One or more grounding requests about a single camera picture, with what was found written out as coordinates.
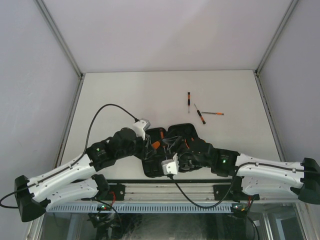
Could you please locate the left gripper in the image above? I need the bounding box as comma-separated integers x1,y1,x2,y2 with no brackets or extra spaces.
116,130,156,160

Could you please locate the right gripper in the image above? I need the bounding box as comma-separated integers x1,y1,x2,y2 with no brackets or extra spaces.
162,137,212,169

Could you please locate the black plastic tool case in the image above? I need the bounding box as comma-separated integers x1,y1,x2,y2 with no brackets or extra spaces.
142,123,213,178

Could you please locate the thin precision screwdriver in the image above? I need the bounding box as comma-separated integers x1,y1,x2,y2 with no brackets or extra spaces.
194,103,206,125

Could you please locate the small black precision screwdriver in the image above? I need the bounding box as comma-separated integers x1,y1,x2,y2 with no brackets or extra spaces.
187,92,191,114

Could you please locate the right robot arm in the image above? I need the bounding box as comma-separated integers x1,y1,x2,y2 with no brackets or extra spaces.
161,136,320,205

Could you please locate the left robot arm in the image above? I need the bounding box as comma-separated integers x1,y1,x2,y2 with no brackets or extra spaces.
14,128,156,223

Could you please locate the small orange-tip precision screwdriver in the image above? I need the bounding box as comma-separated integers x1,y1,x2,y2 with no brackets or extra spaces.
201,111,225,116

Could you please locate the aluminium frame rail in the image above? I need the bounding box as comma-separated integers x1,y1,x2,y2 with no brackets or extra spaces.
123,183,299,203

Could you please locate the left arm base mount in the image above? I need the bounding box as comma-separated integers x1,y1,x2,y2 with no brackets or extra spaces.
86,173,126,201

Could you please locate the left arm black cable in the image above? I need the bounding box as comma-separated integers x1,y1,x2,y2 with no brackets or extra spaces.
0,103,137,209

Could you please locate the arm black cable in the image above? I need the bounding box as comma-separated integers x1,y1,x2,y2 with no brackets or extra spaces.
169,159,320,233
0,103,137,209

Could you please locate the grey slotted cable duct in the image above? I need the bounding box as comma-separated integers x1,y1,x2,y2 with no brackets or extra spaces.
47,202,233,214

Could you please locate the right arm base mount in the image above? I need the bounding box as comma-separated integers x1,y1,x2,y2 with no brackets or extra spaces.
213,176,260,203

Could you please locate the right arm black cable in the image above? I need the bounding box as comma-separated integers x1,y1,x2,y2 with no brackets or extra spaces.
169,159,320,233

